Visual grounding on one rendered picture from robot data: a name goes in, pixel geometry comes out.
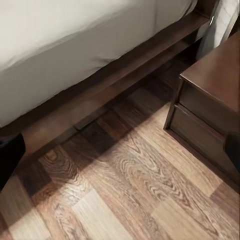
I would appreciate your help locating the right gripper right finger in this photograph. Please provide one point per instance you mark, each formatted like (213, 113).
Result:
(232, 149)

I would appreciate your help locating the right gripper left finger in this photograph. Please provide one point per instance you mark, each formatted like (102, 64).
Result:
(12, 149)

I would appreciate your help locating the bed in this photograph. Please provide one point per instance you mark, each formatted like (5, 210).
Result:
(64, 63)

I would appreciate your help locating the nightstand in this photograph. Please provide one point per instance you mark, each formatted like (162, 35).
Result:
(205, 108)

